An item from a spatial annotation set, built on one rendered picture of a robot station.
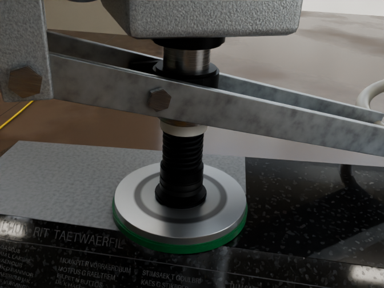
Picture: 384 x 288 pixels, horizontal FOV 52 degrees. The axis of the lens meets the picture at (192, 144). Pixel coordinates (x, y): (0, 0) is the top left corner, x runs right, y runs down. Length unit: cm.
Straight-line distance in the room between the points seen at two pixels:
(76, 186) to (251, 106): 35
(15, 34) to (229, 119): 28
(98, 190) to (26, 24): 36
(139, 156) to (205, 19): 43
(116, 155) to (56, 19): 526
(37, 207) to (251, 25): 44
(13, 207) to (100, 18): 515
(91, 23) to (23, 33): 540
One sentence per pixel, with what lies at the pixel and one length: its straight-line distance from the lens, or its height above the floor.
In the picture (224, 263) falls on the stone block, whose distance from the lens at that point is 59.
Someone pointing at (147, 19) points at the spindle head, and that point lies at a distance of 40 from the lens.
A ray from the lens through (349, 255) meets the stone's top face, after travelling 63.
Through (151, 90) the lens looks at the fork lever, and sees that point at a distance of 48.
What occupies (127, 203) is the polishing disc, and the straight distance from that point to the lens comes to 62.
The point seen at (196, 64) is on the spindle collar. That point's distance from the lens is 52.
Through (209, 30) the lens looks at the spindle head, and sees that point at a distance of 43.
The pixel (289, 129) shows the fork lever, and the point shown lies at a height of 96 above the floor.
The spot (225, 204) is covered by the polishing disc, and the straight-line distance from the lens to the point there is 62.
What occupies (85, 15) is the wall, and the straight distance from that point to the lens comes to 582.
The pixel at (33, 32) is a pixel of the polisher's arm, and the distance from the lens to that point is 42.
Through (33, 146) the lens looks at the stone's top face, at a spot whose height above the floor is 80.
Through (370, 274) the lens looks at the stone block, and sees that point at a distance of 63.
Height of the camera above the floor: 120
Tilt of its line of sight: 27 degrees down
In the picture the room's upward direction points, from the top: 3 degrees clockwise
